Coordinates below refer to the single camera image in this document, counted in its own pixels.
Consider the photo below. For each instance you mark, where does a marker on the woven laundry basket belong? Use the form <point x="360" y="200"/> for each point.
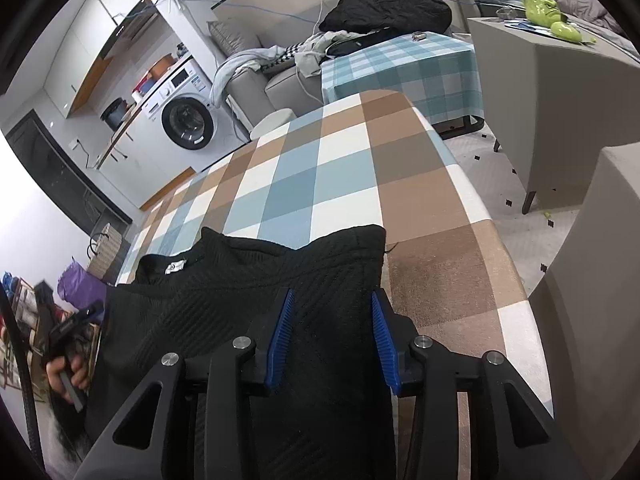
<point x="105" y="255"/>

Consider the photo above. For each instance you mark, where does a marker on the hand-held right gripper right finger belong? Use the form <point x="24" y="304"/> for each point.
<point x="385" y="345"/>

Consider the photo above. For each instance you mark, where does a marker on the person's left hand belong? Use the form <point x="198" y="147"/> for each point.
<point x="80" y="375"/>

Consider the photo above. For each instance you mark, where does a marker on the black cooking pot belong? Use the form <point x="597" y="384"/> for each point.
<point x="114" y="112"/>

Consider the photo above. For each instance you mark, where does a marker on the houndstooth pillow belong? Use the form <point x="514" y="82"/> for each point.
<point x="289" y="55"/>

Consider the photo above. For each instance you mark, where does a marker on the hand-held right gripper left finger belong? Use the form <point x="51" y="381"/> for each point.
<point x="280" y="340"/>

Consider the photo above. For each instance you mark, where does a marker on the silver range hood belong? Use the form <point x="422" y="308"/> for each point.
<point x="130" y="27"/>

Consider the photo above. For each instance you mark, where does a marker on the small metal object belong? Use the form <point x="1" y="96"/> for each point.
<point x="418" y="36"/>

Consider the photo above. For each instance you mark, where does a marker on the black knit sweater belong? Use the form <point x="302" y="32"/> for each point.
<point x="225" y="290"/>

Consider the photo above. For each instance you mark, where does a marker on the pale blue blanket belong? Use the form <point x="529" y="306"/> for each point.
<point x="235" y="67"/>

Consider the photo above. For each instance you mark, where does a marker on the grey crumpled blanket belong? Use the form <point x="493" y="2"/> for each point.
<point x="590" y="10"/>

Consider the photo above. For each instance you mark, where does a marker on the white washing machine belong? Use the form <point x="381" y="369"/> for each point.
<point x="190" y="120"/>

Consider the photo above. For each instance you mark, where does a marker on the grey sofa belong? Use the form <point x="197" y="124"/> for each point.
<point x="285" y="90"/>

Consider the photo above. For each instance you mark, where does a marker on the grey side table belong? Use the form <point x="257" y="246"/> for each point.
<point x="550" y="110"/>

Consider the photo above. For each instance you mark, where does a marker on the red storage box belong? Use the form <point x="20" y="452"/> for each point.
<point x="142" y="86"/>

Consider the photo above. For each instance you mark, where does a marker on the teal checked small table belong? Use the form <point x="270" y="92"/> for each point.
<point x="405" y="77"/>

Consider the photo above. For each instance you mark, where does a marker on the brown blue plaid tablecloth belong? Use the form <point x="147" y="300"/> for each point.
<point x="350" y="185"/>

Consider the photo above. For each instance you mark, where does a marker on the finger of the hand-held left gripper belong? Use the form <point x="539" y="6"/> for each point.
<point x="82" y="321"/>

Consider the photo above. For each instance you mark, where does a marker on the white wall cabinet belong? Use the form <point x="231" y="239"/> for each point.
<point x="80" y="55"/>

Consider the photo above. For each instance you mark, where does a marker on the white kitchen base cabinet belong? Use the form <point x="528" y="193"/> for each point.
<point x="145" y="160"/>

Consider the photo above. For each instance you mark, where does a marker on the green monster mask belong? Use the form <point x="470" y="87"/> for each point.
<point x="542" y="7"/>

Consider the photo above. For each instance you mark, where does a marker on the grey sofa cushion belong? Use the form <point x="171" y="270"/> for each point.
<point x="232" y="37"/>

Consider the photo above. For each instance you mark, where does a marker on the grey ottoman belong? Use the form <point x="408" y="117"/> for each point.
<point x="595" y="310"/>

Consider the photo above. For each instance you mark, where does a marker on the pile of shoes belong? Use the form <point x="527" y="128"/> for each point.
<point x="22" y="320"/>

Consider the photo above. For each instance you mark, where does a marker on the black puffer jacket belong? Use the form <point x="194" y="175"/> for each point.
<point x="385" y="7"/>

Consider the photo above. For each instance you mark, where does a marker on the person's left forearm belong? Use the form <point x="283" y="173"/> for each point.
<point x="70" y="430"/>

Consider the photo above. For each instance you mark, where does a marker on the orange pot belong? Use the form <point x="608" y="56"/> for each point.
<point x="162" y="67"/>

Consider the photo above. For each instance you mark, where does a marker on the white round stool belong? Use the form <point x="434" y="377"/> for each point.
<point x="272" y="122"/>

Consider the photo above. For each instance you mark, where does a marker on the white wall socket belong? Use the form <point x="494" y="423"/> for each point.
<point x="77" y="143"/>

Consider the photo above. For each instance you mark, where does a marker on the purple bag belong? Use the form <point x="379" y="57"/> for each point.
<point x="80" y="285"/>

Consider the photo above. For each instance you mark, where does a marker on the white crumpled clothes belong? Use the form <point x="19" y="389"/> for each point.
<point x="312" y="55"/>

